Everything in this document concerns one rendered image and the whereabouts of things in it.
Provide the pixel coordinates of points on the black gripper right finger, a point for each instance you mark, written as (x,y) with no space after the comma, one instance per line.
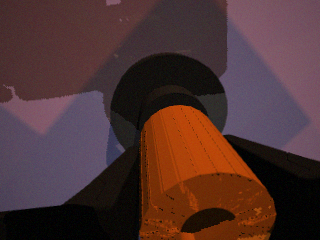
(293,182)

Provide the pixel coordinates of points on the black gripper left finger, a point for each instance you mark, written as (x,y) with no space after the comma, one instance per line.
(106,209)

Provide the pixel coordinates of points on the orange ridged cylinder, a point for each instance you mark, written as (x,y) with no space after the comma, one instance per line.
(194,186)

